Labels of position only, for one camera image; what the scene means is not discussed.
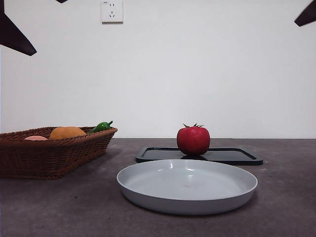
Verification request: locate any brown wicker basket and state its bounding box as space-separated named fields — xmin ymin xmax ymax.
xmin=0 ymin=126 xmax=118 ymax=180

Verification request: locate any grey round plate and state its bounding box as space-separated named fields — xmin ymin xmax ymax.
xmin=116 ymin=158 xmax=259 ymax=216

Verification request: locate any white wall socket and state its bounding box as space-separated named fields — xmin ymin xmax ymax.
xmin=101 ymin=0 xmax=124 ymax=25

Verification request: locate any black flat tray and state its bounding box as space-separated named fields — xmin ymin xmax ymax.
xmin=135 ymin=146 xmax=264 ymax=165

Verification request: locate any red tomato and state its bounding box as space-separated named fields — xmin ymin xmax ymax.
xmin=176 ymin=122 xmax=211 ymax=156

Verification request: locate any orange round fruit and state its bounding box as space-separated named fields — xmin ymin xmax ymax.
xmin=49 ymin=126 xmax=87 ymax=140

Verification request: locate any green pepper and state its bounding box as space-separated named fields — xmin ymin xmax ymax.
xmin=86 ymin=120 xmax=114 ymax=135

